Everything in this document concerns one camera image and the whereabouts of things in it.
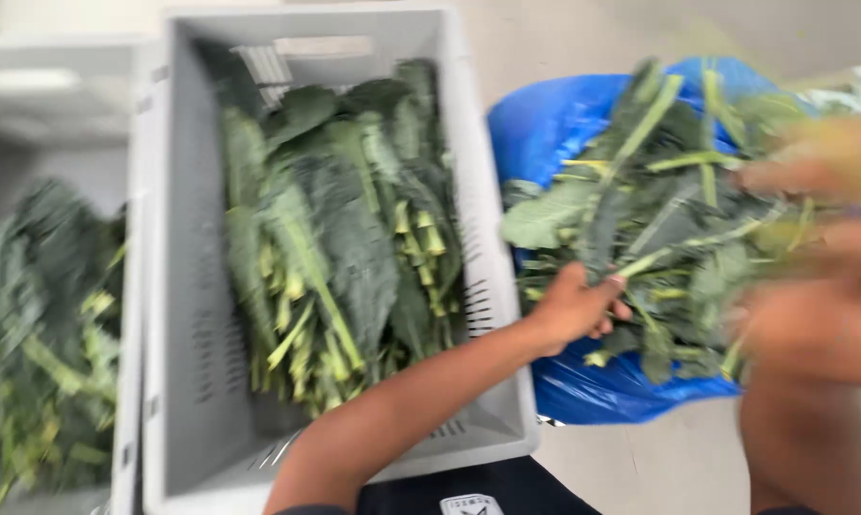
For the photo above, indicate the person's left hand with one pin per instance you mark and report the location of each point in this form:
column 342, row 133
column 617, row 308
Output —
column 570, row 307

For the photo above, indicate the person's right hand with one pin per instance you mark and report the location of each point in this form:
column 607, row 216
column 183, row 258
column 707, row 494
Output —
column 816, row 329

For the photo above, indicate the person's right fingers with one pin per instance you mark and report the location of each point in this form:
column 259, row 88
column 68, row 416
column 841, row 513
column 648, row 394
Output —
column 809, row 179

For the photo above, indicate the kale leaf with pale stem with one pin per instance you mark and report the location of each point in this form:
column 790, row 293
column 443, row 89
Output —
column 688, row 243

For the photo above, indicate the pale plastic sheet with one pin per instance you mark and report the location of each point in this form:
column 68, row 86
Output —
column 852, row 89

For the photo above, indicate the heap of kale on bag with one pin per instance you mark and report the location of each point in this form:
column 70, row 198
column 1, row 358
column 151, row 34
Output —
column 659, row 214

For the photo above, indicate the blue plastic bag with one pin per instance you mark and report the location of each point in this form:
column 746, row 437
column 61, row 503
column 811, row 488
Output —
column 545, row 121

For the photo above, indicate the person's dark clothing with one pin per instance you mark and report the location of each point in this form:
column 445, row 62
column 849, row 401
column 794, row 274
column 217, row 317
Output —
column 502, row 490

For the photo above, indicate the heap of kale in crate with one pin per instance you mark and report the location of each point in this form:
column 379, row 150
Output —
column 345, row 236

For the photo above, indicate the large grey plastic crate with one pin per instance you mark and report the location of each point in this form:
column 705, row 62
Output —
column 187, row 300

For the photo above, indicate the pile of blurred kale leaves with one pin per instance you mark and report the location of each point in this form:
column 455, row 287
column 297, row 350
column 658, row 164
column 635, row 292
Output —
column 37, row 322

